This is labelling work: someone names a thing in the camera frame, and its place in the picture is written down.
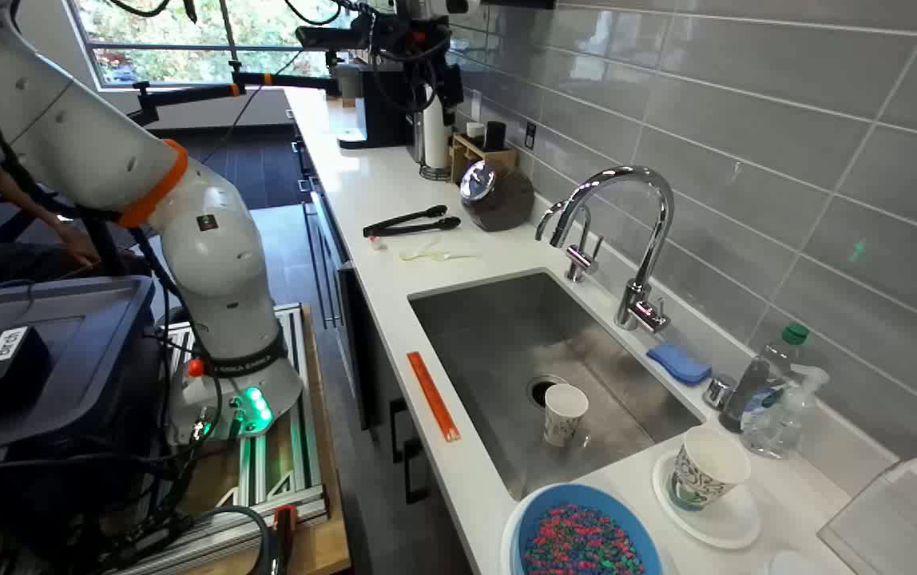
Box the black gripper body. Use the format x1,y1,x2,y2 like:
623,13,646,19
401,11,463,84

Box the person forearm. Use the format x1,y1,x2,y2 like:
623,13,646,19
0,167,102,272

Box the black coffee machine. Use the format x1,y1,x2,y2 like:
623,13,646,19
337,57,421,154

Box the wooden organiser box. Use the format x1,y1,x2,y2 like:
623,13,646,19
449,128,523,188

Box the black tongs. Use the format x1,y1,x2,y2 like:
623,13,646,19
363,201,463,239

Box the black tripod bar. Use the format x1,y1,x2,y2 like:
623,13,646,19
133,66,310,128

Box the small chrome faucet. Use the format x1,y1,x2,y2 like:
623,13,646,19
533,201,603,284

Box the dark base cabinet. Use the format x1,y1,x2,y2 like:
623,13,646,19
290,139,469,513

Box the tall chrome gooseneck faucet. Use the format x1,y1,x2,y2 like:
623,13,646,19
546,164,679,336

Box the stainless steel sink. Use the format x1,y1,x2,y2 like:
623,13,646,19
405,269,707,505

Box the orange strip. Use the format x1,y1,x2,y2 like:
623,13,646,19
405,349,463,443

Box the white paper cup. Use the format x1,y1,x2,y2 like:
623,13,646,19
539,379,594,456

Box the blue sponge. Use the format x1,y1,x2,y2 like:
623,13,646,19
646,340,715,391

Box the clear bottle green cap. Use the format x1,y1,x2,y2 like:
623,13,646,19
720,320,816,436

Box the blue plastic bin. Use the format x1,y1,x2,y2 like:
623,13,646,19
0,272,160,460

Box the green printed paper cup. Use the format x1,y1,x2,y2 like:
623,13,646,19
668,426,753,513

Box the blue bowl of colourful beads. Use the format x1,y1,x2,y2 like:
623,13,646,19
498,481,671,575

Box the crumpled clear plastic bottle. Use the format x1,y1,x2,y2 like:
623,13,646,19
739,364,835,462

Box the small white saucer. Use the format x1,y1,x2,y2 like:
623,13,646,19
649,443,766,552

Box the white rectangular box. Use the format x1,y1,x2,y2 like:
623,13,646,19
818,441,917,575

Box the aluminium rail base frame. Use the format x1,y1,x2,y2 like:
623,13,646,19
232,299,328,523

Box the black floor cable bundle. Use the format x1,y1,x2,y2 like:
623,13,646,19
70,316,283,575

